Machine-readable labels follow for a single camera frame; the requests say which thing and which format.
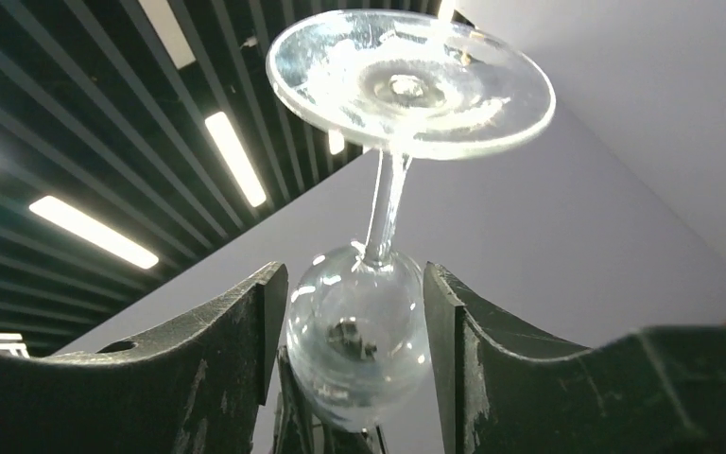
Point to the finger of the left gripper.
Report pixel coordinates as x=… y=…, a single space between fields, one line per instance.
x=298 y=430

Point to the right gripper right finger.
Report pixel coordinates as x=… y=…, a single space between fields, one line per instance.
x=504 y=385

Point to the ceiling strip lights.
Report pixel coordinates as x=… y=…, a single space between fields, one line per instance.
x=119 y=169

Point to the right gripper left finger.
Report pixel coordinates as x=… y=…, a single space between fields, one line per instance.
x=193 y=384

